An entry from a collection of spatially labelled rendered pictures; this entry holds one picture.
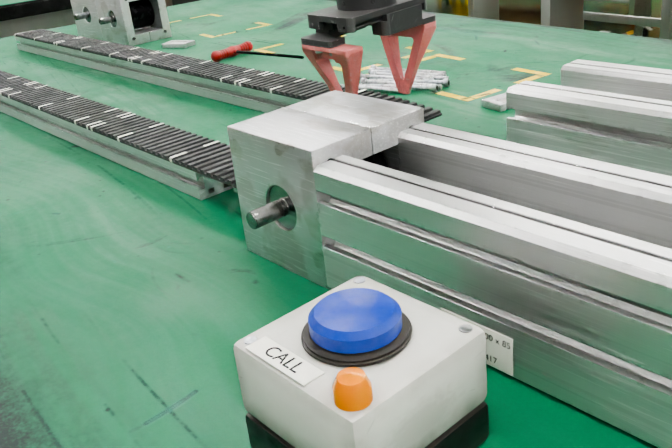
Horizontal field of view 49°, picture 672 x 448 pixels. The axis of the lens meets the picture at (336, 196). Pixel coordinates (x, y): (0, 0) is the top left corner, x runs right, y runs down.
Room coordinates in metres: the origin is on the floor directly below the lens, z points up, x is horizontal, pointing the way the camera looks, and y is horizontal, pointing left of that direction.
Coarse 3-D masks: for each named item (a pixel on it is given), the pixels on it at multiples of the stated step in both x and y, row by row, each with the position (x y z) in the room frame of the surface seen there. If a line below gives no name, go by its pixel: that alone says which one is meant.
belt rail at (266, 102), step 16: (32, 48) 1.39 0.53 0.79; (48, 48) 1.34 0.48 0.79; (64, 48) 1.27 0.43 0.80; (80, 64) 1.23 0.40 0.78; (96, 64) 1.18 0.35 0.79; (112, 64) 1.15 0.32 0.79; (128, 64) 1.09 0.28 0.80; (144, 80) 1.06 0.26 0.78; (160, 80) 1.02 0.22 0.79; (176, 80) 1.00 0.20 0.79; (192, 80) 0.95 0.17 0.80; (208, 80) 0.92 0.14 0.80; (208, 96) 0.93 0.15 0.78; (224, 96) 0.90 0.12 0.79; (240, 96) 0.88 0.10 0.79; (256, 96) 0.85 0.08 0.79; (272, 96) 0.82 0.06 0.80
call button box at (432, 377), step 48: (336, 288) 0.31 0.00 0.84; (384, 288) 0.31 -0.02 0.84; (288, 336) 0.28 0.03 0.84; (432, 336) 0.26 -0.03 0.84; (480, 336) 0.26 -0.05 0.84; (240, 384) 0.27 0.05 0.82; (288, 384) 0.24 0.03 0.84; (384, 384) 0.23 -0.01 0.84; (432, 384) 0.24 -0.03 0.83; (480, 384) 0.26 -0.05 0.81; (288, 432) 0.25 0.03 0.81; (336, 432) 0.22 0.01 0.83; (384, 432) 0.22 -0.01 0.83; (432, 432) 0.24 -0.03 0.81; (480, 432) 0.26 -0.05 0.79
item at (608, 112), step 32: (576, 64) 0.58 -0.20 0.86; (608, 64) 0.57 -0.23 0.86; (512, 96) 0.53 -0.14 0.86; (544, 96) 0.51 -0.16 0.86; (576, 96) 0.50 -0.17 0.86; (608, 96) 0.49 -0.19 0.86; (640, 96) 0.53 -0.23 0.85; (512, 128) 0.53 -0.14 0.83; (544, 128) 0.51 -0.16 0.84; (576, 128) 0.50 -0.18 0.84; (608, 128) 0.48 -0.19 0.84; (640, 128) 0.45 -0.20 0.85; (608, 160) 0.47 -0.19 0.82; (640, 160) 0.45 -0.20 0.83
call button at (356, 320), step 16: (352, 288) 0.29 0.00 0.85; (368, 288) 0.29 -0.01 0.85; (320, 304) 0.28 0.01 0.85; (336, 304) 0.27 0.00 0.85; (352, 304) 0.27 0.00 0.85; (368, 304) 0.27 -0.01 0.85; (384, 304) 0.27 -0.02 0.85; (320, 320) 0.26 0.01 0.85; (336, 320) 0.26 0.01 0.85; (352, 320) 0.26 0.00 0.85; (368, 320) 0.26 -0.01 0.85; (384, 320) 0.26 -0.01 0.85; (400, 320) 0.26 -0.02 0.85; (320, 336) 0.26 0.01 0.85; (336, 336) 0.25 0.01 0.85; (352, 336) 0.25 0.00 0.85; (368, 336) 0.25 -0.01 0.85; (384, 336) 0.25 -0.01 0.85; (352, 352) 0.25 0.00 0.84
